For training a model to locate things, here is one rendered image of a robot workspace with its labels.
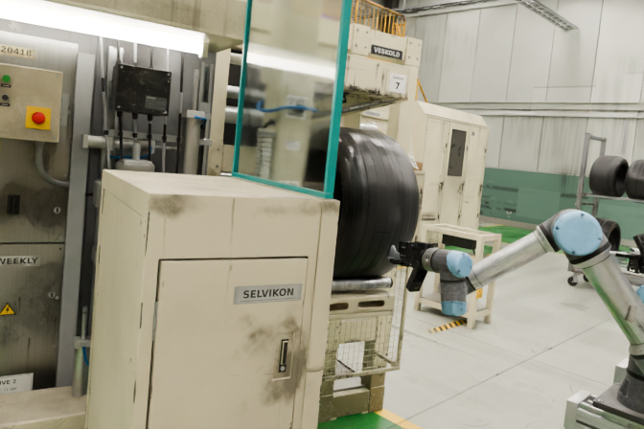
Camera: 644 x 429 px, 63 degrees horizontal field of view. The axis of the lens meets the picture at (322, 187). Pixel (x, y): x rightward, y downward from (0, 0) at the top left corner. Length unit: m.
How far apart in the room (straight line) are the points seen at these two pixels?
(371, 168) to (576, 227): 0.65
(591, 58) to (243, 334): 12.96
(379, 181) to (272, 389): 0.87
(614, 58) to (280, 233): 12.73
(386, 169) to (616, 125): 11.62
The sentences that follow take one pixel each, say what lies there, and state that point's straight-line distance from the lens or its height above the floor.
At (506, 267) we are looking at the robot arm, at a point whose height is 1.07.
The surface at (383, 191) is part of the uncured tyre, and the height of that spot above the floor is 1.25.
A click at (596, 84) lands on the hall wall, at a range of 13.56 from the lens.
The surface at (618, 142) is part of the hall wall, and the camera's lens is 13.25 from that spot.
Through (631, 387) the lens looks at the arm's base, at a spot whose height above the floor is 0.77.
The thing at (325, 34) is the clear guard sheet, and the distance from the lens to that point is 1.20.
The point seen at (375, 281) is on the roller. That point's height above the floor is 0.91.
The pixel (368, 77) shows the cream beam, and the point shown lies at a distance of 2.30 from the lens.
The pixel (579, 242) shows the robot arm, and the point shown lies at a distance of 1.59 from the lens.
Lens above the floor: 1.37
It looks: 4 degrees down
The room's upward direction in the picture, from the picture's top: 6 degrees clockwise
